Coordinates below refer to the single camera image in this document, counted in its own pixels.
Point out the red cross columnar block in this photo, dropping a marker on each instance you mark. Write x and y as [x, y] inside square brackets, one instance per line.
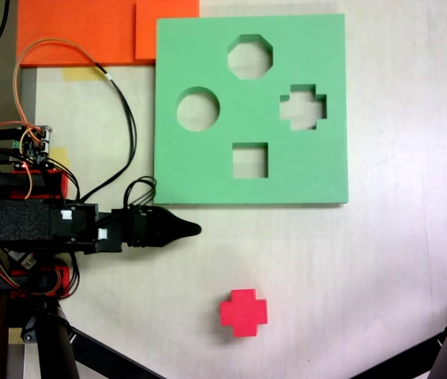
[243, 312]

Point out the green shape hole board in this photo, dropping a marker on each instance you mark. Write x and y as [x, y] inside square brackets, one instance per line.
[286, 177]

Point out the small orange flat block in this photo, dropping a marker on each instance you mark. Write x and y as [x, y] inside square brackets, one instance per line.
[164, 27]

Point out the large orange flat block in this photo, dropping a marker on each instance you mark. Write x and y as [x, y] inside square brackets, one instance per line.
[73, 31]

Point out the red and black table clamp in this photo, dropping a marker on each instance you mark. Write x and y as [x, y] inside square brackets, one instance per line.
[55, 183]
[63, 280]

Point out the small yellow tape piece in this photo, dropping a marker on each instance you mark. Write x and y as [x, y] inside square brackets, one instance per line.
[61, 156]

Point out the black board with white sticker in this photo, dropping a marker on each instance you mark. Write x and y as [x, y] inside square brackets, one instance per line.
[24, 260]

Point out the circuit board with green terminal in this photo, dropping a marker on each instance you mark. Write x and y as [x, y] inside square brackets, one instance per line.
[34, 148]

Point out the black tripod brace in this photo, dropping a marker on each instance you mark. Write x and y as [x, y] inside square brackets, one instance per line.
[113, 357]
[401, 359]

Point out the wide yellow tape strip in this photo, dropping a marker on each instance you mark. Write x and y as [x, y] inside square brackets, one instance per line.
[81, 73]

